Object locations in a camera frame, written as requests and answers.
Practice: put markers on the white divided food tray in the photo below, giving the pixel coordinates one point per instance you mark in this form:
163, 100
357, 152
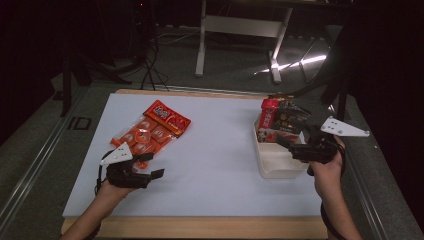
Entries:
276, 160

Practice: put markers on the person's left hand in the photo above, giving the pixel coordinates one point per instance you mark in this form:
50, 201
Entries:
115, 191

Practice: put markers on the black metal stand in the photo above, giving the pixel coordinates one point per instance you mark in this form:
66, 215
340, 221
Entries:
66, 90
340, 110

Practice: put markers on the person's right hand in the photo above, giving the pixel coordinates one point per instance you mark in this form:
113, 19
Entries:
328, 176

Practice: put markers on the white table mat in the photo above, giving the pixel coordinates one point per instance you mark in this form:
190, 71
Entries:
216, 150

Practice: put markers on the wooden table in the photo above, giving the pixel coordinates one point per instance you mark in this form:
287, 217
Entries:
200, 228

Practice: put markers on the orange snack packet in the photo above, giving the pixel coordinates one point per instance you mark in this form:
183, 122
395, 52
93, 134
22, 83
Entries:
156, 128

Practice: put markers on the metal floor rail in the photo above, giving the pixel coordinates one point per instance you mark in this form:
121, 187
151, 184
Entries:
366, 206
33, 166

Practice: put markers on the white desk frame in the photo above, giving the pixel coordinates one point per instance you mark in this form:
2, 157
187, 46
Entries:
240, 26

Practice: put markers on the red and black snack packet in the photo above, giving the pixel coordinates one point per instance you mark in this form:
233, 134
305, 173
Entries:
286, 121

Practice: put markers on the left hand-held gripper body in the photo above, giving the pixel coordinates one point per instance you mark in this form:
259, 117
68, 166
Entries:
120, 155

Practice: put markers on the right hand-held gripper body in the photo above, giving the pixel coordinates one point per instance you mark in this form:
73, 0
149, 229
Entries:
320, 148

